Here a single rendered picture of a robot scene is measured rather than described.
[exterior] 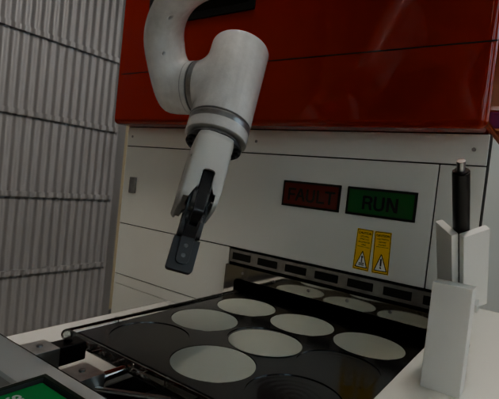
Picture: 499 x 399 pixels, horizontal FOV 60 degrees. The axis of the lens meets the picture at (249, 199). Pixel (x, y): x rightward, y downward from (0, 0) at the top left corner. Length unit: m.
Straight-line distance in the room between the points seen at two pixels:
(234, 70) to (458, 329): 0.40
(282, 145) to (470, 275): 0.53
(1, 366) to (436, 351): 0.33
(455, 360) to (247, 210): 0.58
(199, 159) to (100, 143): 2.48
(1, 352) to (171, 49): 0.42
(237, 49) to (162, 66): 0.10
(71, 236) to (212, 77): 2.42
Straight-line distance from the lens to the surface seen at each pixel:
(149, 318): 0.67
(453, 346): 0.38
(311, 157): 0.81
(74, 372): 0.49
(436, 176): 0.73
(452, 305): 0.38
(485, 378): 0.45
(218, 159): 0.52
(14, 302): 2.87
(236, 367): 0.53
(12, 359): 0.39
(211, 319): 0.68
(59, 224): 2.88
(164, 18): 0.60
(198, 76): 0.61
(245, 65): 0.60
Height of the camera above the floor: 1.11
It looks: 2 degrees down
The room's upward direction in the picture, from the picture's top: 6 degrees clockwise
